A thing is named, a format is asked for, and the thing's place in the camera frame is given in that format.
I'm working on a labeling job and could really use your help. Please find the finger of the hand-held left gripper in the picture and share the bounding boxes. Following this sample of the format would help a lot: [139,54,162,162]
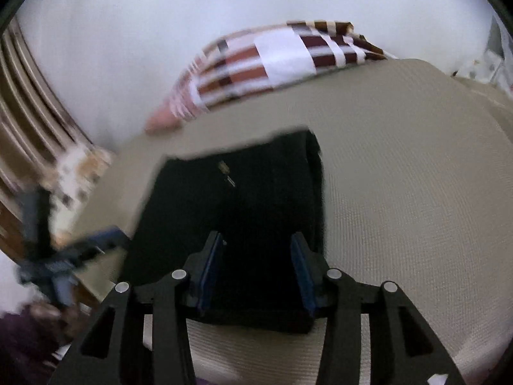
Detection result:
[60,228,131,267]

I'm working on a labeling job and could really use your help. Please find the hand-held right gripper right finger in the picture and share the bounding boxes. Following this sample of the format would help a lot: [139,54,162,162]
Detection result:
[289,231,466,385]

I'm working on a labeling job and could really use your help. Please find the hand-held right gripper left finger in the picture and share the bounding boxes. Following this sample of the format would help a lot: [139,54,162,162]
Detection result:
[47,230,224,385]

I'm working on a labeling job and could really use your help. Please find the black pants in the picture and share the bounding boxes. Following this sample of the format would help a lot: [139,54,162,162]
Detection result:
[120,127,326,334]

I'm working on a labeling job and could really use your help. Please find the orange patterned white cloth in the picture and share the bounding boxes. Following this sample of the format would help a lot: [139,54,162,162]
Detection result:
[48,143,115,237]

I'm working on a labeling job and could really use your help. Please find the person's purple clothing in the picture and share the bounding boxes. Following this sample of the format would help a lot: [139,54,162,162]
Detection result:
[0,304,81,385]

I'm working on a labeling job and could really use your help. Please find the wooden slatted headboard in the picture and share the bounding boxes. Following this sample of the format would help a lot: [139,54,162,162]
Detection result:
[0,20,97,257]

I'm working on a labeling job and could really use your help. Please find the beige bed mattress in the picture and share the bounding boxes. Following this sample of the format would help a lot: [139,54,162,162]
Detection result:
[74,58,513,385]

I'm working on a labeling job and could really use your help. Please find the brown checked pillow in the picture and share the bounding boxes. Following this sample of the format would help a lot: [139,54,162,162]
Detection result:
[144,20,397,135]

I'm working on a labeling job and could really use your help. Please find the white dotted cloth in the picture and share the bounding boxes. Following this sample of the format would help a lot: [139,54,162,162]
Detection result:
[453,46,513,97]

